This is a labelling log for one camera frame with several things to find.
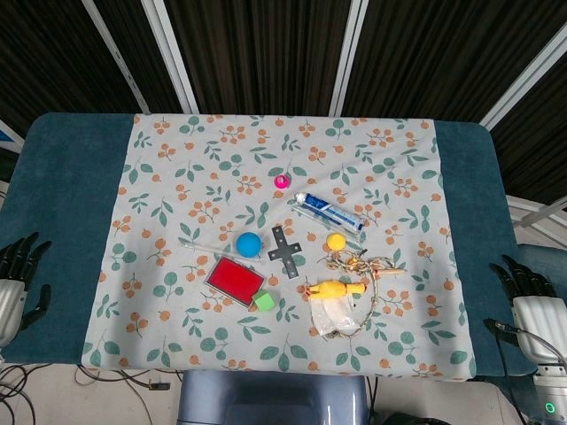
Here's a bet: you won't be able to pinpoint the braided rope with wooden handle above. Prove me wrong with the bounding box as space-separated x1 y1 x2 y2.
316 248 408 340

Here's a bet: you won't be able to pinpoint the green cube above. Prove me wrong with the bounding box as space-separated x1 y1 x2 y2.
252 291 275 314

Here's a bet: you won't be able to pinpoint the clear plastic bag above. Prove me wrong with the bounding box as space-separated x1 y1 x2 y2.
310 296 359 338

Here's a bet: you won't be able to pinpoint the toothpaste tube in clear case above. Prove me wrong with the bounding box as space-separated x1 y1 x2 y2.
290 191 369 244

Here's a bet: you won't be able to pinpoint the clear glass rod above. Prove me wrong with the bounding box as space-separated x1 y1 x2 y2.
179 239 240 258

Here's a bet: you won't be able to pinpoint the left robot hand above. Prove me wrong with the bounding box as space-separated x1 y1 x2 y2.
0 231 52 349

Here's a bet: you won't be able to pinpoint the blue ball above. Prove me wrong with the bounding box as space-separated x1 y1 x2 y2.
236 232 264 259

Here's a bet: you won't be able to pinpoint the black floor cables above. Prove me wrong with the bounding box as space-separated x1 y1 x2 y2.
0 363 183 425

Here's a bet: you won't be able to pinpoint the floral patterned cloth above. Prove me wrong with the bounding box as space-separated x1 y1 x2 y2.
80 113 478 381

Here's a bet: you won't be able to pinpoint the red ink pad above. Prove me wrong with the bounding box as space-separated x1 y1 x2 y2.
206 256 266 307

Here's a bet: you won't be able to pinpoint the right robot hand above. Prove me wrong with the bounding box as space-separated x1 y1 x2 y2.
483 254 567 366

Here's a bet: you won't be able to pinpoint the black metal cross bracket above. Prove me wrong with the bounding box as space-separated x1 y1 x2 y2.
267 226 304 281

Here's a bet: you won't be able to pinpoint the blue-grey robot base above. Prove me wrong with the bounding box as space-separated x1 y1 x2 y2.
176 370 369 425

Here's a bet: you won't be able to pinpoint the teal table cover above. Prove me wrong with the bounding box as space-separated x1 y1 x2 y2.
0 112 544 378

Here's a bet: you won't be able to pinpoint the yellow rubber chicken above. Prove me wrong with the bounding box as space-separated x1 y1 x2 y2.
304 279 370 305

